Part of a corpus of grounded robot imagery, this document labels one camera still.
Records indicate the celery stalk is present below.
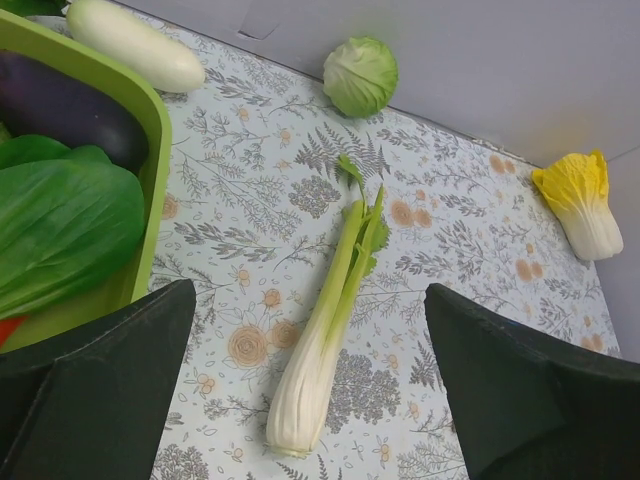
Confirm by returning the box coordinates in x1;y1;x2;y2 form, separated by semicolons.
266;188;389;458

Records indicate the green bok choy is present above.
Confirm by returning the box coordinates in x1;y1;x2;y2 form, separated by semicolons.
1;135;146;319

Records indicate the yellow napa cabbage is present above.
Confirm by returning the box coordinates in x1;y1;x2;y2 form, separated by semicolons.
531;150;624;261

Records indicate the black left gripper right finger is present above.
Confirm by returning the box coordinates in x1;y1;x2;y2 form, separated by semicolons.
424;284;639;479

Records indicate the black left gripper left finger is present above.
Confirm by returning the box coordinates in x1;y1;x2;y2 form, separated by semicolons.
1;280;196;479

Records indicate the purple eggplant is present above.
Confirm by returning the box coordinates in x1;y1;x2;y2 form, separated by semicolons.
1;49;149;174

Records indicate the orange carrot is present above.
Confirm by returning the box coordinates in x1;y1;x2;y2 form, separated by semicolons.
0;316;27;346

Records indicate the green plastic basket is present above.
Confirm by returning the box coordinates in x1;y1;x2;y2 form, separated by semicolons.
1;10;172;353

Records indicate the white cucumber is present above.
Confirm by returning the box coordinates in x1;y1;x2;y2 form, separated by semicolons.
66;0;206;93

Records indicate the floral table mat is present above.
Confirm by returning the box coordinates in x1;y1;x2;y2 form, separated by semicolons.
149;19;619;479

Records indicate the round green cabbage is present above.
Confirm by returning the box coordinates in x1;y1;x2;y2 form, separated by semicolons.
323;36;399;118

